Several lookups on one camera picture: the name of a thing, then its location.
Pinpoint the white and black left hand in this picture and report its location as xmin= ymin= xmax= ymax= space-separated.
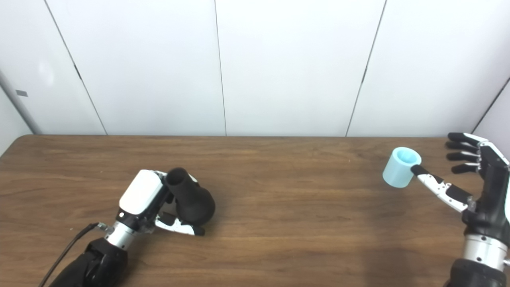
xmin=116 ymin=169 xmax=206 ymax=236

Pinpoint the white and black right hand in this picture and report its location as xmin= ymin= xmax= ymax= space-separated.
xmin=410 ymin=132 xmax=510 ymax=240

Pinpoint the black flared nozzle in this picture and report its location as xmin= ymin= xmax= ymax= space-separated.
xmin=165 ymin=167 xmax=216 ymax=226

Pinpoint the light blue cylinder cup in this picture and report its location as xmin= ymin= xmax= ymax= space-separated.
xmin=382 ymin=147 xmax=422 ymax=189

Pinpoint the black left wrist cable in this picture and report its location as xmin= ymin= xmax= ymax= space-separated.
xmin=38 ymin=222 xmax=109 ymax=287

